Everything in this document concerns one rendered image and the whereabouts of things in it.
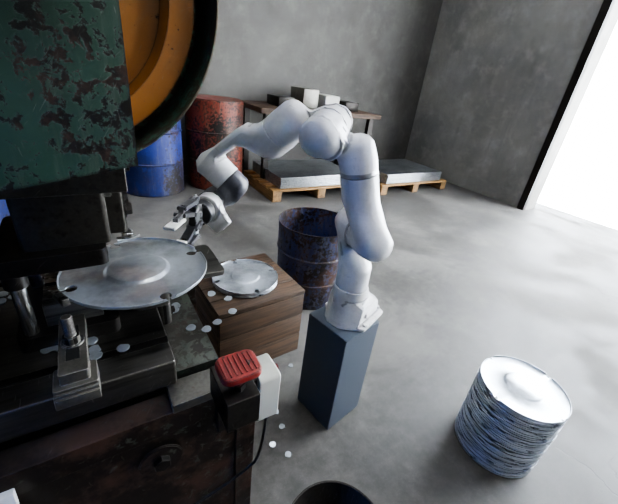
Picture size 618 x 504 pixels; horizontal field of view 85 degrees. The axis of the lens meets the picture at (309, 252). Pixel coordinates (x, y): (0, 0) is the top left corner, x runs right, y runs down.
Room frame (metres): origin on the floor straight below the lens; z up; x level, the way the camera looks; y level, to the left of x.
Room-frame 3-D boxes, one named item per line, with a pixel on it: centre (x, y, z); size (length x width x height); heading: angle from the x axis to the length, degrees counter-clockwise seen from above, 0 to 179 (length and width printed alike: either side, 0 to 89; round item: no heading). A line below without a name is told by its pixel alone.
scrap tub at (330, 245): (1.77, -0.02, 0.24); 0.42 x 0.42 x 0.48
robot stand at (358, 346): (0.97, -0.16, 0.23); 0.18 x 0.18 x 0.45; 46
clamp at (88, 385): (0.41, 0.37, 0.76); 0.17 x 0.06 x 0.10; 35
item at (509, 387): (0.90, -0.82, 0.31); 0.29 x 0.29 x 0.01
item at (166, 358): (0.55, 0.47, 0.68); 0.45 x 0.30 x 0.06; 35
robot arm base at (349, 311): (1.00, -0.18, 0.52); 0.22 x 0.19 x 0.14; 136
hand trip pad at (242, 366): (0.41, 0.09, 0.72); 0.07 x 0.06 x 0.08; 125
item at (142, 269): (0.62, 0.37, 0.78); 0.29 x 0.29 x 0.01
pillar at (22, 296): (0.45, 0.47, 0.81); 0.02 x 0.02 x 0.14
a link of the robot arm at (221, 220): (1.03, 0.33, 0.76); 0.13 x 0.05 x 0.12; 87
